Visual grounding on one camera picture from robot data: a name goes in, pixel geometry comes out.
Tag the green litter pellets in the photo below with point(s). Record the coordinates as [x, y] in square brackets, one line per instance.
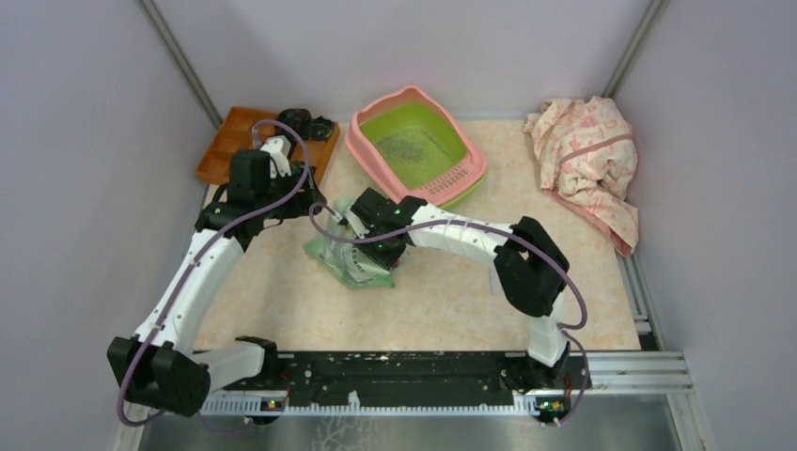
[407, 152]

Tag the cream pink printed jacket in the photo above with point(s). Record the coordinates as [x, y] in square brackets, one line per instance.
[587, 160]

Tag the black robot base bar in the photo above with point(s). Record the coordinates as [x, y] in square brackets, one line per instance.
[413, 379]

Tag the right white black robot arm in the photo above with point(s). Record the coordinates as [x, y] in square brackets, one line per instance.
[523, 259]

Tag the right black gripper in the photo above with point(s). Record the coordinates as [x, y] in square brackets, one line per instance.
[387, 260]

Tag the black round part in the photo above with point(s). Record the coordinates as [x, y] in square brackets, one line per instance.
[297, 119]

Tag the orange compartment tray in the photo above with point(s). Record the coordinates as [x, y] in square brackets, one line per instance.
[236, 134]

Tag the green and pink litter box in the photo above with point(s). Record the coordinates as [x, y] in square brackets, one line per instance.
[413, 109]

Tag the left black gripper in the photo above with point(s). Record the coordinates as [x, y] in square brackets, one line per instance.
[303, 200]

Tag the black part with green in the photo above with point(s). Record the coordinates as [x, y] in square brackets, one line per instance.
[321, 129]

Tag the green cat litter bag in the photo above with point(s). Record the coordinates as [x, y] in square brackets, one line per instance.
[345, 262]

